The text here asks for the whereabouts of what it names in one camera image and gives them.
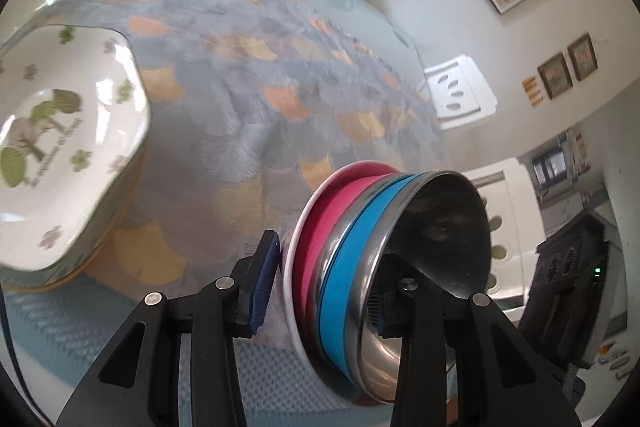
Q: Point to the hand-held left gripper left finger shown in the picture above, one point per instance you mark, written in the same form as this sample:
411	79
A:
262	292

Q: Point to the white chair with oval holes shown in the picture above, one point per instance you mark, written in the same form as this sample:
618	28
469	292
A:
510	217
460	92

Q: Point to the blue steel bowl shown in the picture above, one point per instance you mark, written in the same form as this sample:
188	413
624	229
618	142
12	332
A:
345	267

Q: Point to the cluttered background shelf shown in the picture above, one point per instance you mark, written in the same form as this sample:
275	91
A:
560	167

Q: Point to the blue orange patterned tablecloth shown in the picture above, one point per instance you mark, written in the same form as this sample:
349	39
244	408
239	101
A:
240	82

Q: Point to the white floral hexagonal plate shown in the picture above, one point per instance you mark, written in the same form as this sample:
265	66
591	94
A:
60	147

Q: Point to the orange wall sticker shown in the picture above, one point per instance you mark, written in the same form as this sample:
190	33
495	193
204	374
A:
532	92

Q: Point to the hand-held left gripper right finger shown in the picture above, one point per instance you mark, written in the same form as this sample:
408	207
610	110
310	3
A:
385	322

